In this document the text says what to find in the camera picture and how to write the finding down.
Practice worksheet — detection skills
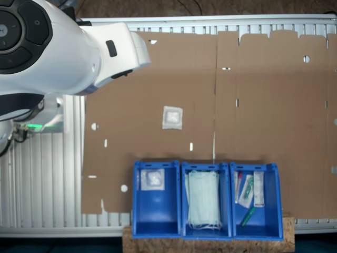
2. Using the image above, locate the white cotton packet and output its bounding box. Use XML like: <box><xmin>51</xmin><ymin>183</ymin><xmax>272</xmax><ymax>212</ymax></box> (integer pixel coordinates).
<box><xmin>162</xmin><ymin>105</ymin><xmax>184</xmax><ymax>130</ymax></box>
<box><xmin>140</xmin><ymin>168</ymin><xmax>166</xmax><ymax>191</ymax></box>

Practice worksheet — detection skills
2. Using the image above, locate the blue bin holding cotton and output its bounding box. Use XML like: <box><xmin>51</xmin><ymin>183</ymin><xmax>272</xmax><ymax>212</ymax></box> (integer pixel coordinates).
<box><xmin>131</xmin><ymin>160</ymin><xmax>182</xmax><ymax>239</ymax></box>

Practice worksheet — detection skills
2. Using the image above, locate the stack of white masks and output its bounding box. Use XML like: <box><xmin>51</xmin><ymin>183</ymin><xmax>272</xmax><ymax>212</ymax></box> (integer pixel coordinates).
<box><xmin>185</xmin><ymin>170</ymin><xmax>222</xmax><ymax>230</ymax></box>

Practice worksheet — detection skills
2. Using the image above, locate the clear packet with red tube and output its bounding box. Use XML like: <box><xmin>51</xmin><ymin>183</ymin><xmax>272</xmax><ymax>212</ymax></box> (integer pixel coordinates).
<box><xmin>235</xmin><ymin>171</ymin><xmax>243</xmax><ymax>203</ymax></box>

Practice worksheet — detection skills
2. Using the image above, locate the long white printed packet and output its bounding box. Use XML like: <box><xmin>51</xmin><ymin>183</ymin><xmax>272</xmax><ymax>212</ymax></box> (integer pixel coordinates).
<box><xmin>253</xmin><ymin>171</ymin><xmax>265</xmax><ymax>208</ymax></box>

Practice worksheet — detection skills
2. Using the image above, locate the blue bin holding masks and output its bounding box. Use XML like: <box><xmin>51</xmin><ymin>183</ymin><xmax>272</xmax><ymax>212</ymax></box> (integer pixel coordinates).
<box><xmin>180</xmin><ymin>161</ymin><xmax>234</xmax><ymax>240</ymax></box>

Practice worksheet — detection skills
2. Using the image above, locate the green syringe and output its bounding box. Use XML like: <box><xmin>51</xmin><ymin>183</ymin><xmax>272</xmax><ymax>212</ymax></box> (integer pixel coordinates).
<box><xmin>240</xmin><ymin>207</ymin><xmax>256</xmax><ymax>227</ymax></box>

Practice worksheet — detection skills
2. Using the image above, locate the chipboard wood block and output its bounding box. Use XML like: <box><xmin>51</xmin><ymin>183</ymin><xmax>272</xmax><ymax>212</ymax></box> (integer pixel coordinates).
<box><xmin>122</xmin><ymin>216</ymin><xmax>295</xmax><ymax>253</ymax></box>

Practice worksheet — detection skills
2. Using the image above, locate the blue bin holding syringes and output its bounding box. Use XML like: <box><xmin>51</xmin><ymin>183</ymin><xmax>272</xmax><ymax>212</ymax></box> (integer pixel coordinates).
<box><xmin>229</xmin><ymin>162</ymin><xmax>284</xmax><ymax>241</ymax></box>

